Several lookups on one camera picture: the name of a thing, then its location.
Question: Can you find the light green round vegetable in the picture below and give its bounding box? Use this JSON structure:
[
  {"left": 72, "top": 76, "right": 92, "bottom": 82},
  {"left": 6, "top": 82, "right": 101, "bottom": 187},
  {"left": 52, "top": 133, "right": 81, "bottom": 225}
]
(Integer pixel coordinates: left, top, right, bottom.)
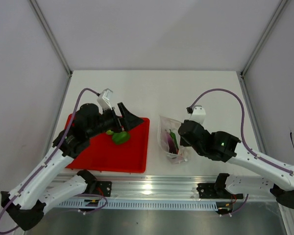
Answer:
[{"left": 106, "top": 130, "right": 114, "bottom": 136}]

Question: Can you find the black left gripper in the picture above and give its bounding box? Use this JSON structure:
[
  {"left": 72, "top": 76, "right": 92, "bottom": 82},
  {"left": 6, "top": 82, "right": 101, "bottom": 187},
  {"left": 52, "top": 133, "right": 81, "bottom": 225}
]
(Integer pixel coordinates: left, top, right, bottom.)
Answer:
[{"left": 88, "top": 102, "right": 144, "bottom": 138}]

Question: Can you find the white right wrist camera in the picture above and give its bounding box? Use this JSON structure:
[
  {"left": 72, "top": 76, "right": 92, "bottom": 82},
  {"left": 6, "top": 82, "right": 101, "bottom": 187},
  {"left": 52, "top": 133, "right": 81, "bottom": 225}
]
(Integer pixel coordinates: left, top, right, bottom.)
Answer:
[{"left": 189, "top": 105, "right": 206, "bottom": 125}]

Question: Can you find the white slotted cable duct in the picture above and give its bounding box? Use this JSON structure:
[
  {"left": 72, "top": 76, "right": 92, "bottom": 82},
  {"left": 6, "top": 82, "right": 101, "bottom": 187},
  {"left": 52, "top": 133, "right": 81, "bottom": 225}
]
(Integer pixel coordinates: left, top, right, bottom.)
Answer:
[{"left": 57, "top": 199, "right": 218, "bottom": 211}]

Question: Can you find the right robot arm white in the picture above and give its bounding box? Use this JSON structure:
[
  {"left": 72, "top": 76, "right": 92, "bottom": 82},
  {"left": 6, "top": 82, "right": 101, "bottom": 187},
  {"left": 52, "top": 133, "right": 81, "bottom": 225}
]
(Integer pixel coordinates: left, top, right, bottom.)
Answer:
[{"left": 178, "top": 120, "right": 294, "bottom": 209}]

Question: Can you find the aluminium corner post left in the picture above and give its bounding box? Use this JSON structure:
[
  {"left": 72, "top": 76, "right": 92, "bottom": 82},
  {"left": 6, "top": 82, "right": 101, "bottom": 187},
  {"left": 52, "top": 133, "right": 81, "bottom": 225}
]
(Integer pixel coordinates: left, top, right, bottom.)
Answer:
[{"left": 27, "top": 0, "right": 73, "bottom": 77}]

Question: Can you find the green bell pepper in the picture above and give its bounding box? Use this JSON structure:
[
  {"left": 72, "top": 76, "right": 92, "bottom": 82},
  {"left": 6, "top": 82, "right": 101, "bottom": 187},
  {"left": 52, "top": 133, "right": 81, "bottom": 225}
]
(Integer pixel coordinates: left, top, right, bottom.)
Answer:
[{"left": 112, "top": 131, "right": 130, "bottom": 145}]

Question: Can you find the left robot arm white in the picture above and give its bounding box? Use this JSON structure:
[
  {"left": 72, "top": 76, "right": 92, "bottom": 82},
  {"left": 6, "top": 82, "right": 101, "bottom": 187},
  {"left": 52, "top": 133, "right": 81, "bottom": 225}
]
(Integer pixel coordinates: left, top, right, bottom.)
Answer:
[{"left": 0, "top": 103, "right": 144, "bottom": 231}]

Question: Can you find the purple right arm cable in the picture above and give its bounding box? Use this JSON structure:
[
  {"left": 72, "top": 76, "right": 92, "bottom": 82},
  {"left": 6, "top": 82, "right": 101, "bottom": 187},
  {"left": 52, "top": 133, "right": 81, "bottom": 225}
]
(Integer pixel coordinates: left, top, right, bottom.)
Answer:
[{"left": 186, "top": 88, "right": 294, "bottom": 179}]

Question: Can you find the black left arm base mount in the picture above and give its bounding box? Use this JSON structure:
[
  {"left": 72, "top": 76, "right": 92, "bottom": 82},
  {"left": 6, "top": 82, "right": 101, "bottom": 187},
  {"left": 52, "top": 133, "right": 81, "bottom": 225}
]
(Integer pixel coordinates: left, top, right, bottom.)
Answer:
[{"left": 77, "top": 170, "right": 112, "bottom": 197}]

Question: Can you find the aluminium corner post right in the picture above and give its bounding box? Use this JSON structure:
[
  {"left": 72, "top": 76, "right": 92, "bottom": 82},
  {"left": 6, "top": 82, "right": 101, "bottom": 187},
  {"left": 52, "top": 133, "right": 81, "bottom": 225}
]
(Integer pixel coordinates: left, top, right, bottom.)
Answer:
[{"left": 240, "top": 0, "right": 291, "bottom": 76}]

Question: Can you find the purple eggplant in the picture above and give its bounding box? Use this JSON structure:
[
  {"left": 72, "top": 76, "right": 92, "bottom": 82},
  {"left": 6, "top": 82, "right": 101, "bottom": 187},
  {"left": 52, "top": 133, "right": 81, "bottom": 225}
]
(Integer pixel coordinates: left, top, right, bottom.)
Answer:
[{"left": 166, "top": 130, "right": 178, "bottom": 154}]

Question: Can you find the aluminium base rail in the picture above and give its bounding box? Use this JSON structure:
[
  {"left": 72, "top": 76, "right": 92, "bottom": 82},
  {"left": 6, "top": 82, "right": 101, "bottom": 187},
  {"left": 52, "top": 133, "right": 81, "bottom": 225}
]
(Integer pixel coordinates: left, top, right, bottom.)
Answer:
[{"left": 49, "top": 175, "right": 277, "bottom": 203}]

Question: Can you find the aluminium corner post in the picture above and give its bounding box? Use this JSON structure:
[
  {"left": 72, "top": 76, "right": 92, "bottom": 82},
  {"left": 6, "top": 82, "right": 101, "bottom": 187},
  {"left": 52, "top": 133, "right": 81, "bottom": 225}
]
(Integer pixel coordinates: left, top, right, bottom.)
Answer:
[
  {"left": 27, "top": 0, "right": 73, "bottom": 77},
  {"left": 240, "top": 0, "right": 291, "bottom": 76}
]

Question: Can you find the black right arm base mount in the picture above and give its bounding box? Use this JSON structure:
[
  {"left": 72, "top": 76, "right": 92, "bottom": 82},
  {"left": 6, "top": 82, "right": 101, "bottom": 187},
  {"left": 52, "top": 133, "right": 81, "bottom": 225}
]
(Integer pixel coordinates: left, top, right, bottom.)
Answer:
[{"left": 196, "top": 173, "right": 244, "bottom": 199}]

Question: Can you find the green chili pepper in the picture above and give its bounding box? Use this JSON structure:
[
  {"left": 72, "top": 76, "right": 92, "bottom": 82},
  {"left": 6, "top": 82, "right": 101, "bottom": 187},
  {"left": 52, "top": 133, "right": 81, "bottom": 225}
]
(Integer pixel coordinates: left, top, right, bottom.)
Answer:
[{"left": 168, "top": 130, "right": 179, "bottom": 154}]

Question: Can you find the red plastic tray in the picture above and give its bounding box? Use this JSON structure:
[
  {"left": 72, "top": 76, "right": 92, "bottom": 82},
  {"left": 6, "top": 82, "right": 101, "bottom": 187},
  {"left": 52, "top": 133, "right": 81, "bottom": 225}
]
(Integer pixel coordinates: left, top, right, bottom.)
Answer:
[{"left": 66, "top": 117, "right": 150, "bottom": 173}]

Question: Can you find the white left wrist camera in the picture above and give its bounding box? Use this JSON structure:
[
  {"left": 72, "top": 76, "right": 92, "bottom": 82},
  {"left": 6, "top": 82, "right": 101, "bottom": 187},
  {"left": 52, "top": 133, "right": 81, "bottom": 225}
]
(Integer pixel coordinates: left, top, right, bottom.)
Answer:
[{"left": 97, "top": 89, "right": 113, "bottom": 113}]

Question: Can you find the clear zip top bag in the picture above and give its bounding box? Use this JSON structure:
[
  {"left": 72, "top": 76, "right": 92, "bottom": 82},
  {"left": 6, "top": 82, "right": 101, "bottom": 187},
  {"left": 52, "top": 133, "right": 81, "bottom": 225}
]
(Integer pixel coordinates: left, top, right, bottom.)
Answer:
[{"left": 157, "top": 116, "right": 190, "bottom": 165}]

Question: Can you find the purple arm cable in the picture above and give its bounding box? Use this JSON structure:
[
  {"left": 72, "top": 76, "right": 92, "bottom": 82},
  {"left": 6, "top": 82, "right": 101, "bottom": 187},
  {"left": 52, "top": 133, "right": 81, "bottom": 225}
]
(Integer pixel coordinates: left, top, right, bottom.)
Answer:
[
  {"left": 186, "top": 88, "right": 294, "bottom": 179},
  {"left": 0, "top": 88, "right": 108, "bottom": 234}
]

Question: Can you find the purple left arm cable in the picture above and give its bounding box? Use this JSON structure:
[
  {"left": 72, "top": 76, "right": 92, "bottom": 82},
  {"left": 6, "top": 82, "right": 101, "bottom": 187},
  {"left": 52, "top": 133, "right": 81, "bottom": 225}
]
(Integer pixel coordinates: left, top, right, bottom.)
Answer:
[{"left": 0, "top": 88, "right": 108, "bottom": 234}]

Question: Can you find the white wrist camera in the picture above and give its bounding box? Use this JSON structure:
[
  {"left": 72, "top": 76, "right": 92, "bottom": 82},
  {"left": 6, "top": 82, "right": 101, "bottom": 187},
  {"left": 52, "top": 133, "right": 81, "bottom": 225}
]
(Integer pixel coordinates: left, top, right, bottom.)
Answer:
[
  {"left": 97, "top": 89, "right": 113, "bottom": 113},
  {"left": 189, "top": 105, "right": 206, "bottom": 125}
]

